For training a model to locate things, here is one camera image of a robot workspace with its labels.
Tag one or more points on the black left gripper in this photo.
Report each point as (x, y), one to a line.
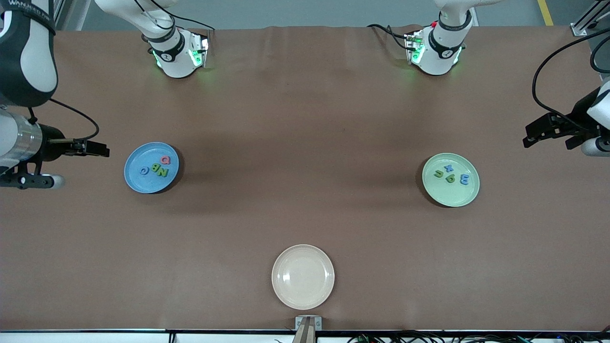
(576, 125)

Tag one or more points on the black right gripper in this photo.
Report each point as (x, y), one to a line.
(49, 142)

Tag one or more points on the green foam letter B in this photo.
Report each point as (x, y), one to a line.
(155, 168)

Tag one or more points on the pink foam letter Q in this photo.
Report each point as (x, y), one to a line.
(162, 160)

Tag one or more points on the green foam letter N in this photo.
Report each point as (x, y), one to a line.
(163, 172)

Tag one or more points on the blue foam letter m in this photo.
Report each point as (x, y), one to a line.
(463, 179)

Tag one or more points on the green foam letter q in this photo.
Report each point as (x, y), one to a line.
(450, 176)

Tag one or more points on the green foam u-shaped letter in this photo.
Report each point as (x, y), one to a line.
(441, 174)

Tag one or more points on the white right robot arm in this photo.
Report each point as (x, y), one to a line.
(171, 57)

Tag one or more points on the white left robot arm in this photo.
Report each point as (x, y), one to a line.
(441, 52)

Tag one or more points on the blue plate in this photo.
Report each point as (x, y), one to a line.
(143, 183)

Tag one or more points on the green plate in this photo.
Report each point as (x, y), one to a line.
(448, 197)

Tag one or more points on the cream plate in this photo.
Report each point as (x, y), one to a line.
(303, 277)

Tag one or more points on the brown table mat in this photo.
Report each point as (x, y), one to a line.
(305, 119)

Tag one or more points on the tan upright bar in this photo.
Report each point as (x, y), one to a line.
(305, 333)

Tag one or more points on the aluminium frame profile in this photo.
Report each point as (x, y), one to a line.
(584, 21)

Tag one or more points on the grey metal clamp bracket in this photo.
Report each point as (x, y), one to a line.
(299, 324)

